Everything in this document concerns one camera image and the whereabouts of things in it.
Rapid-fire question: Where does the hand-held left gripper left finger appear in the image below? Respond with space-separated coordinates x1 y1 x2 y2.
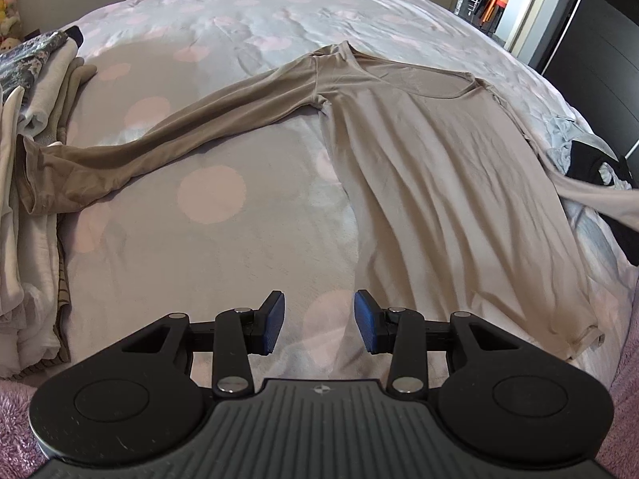
121 289 287 400

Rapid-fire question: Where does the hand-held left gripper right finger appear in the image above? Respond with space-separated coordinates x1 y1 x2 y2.
353 289 520 400

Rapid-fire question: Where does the beige long-sleeve shirt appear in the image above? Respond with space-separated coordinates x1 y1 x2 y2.
17 44 639 361

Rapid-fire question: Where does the pile of cream folded clothes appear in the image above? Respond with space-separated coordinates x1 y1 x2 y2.
0 85 75 381

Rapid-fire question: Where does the polka dot bed duvet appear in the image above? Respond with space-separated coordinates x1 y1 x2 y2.
10 0 639 400

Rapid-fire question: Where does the pink fuzzy blanket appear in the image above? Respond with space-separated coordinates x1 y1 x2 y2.
0 346 639 479

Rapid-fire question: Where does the tan folded garment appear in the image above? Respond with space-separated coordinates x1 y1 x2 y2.
49 57 99 146

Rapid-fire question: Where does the white folded garment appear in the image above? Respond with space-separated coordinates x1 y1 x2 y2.
17 40 81 139

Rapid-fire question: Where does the dark shelf with items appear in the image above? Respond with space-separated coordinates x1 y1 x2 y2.
452 0 511 37

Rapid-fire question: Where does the black and white printed garment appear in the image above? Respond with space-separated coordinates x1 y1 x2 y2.
0 29 83 108

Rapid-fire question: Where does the dark wardrobe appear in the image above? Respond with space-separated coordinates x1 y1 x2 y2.
543 0 639 160

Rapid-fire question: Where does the stack of stuffed toys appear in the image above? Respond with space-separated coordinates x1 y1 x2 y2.
0 0 27 51

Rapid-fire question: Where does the white door frame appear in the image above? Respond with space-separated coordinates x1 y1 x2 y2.
503 0 596 73

